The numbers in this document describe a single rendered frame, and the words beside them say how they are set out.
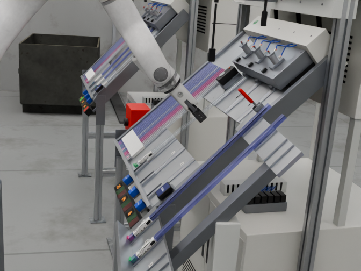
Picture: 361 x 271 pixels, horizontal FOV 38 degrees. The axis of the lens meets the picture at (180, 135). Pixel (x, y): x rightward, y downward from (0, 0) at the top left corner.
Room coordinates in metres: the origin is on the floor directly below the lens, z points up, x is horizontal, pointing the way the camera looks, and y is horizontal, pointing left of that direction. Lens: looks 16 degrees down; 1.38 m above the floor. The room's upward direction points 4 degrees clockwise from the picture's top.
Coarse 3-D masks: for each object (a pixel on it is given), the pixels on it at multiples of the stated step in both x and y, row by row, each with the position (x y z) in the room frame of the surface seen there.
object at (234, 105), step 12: (228, 48) 2.20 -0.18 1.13; (240, 48) 2.11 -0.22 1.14; (216, 60) 2.17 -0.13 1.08; (228, 60) 2.08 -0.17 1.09; (240, 72) 1.91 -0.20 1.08; (240, 84) 1.82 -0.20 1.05; (252, 84) 1.76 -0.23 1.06; (264, 84) 1.70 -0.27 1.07; (216, 96) 1.86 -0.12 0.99; (228, 96) 1.80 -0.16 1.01; (240, 96) 1.74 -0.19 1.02; (252, 96) 1.68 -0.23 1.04; (264, 96) 1.63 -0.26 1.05; (276, 96) 1.58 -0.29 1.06; (228, 108) 1.72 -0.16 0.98; (240, 108) 1.66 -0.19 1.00; (240, 120) 1.59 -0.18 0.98
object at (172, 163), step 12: (168, 132) 1.85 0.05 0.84; (156, 144) 1.83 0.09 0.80; (168, 144) 1.77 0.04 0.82; (180, 144) 1.71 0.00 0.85; (156, 156) 1.74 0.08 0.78; (168, 156) 1.68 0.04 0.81; (180, 156) 1.63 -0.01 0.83; (144, 168) 1.72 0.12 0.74; (156, 168) 1.66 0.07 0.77; (168, 168) 1.61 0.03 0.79; (180, 168) 1.56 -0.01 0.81; (192, 168) 1.51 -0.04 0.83; (144, 180) 1.64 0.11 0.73; (156, 180) 1.59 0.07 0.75; (168, 180) 1.54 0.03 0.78; (180, 180) 1.49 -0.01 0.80
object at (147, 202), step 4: (116, 140) 2.05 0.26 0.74; (116, 144) 2.01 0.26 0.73; (120, 148) 1.95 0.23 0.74; (120, 152) 1.91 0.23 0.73; (124, 156) 1.86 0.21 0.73; (124, 160) 1.83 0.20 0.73; (128, 164) 1.78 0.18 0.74; (128, 168) 1.74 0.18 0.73; (132, 168) 1.76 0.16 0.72; (132, 172) 1.70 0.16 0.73; (132, 176) 1.67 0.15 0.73; (136, 176) 1.69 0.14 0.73; (136, 180) 1.63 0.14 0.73; (136, 184) 1.60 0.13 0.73; (140, 184) 1.60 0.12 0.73; (140, 188) 1.56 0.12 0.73; (140, 192) 1.54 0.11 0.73; (144, 192) 1.53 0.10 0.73; (144, 196) 1.50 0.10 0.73; (144, 200) 1.48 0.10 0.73; (148, 200) 1.47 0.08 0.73; (148, 204) 1.44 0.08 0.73; (152, 204) 1.47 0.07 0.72
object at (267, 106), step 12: (264, 108) 1.28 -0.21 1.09; (252, 120) 1.28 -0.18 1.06; (240, 132) 1.27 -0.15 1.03; (228, 144) 1.27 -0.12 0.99; (216, 156) 1.26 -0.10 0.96; (204, 168) 1.26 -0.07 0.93; (192, 180) 1.25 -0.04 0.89; (180, 192) 1.25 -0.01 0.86; (168, 204) 1.24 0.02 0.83; (156, 216) 1.24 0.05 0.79
